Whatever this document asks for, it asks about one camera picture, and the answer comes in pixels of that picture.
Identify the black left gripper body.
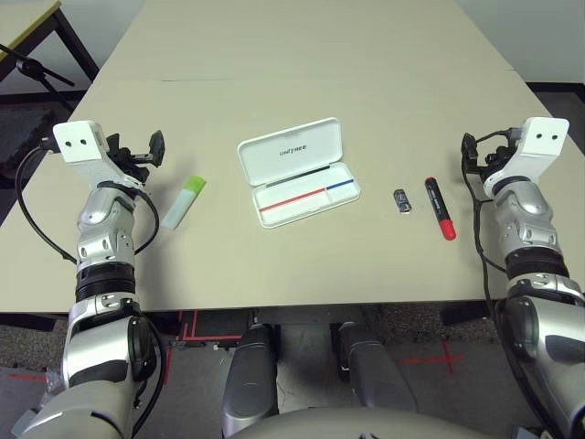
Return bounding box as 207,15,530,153
108,135,153,185

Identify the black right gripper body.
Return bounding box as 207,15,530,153
474,135,516,178

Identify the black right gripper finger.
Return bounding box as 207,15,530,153
461,132,479,173

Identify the black marker with red cap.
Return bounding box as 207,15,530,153
423,177,458,242

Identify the translucent tube with green cap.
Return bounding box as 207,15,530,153
160,175,207,231

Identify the small dark blue eraser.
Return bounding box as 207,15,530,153
393,187,415,215

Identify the white plastic pencil case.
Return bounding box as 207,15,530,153
236,117,363,229

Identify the black foam floor mat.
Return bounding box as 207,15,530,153
0,107,69,179

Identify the black tripod stand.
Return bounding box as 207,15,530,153
0,44,77,113

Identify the grey robot right leg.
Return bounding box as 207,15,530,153
337,322,420,412

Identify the grey robot leg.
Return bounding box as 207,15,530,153
337,322,420,412
221,324,280,435

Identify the grey robot left leg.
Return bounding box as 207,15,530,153
221,324,280,435

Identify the grey robot torso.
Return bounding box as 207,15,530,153
232,409,485,439

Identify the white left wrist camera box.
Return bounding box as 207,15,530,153
52,120,148,189

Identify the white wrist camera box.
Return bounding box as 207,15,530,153
52,120,148,189
483,116,570,194

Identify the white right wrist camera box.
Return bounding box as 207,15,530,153
483,116,570,194

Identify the thin black left gripper cable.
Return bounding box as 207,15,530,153
131,187,162,256

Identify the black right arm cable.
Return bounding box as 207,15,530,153
461,128,557,434

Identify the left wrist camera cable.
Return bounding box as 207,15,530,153
15,135,79,266

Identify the side table with black frame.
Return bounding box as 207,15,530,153
0,0,101,100

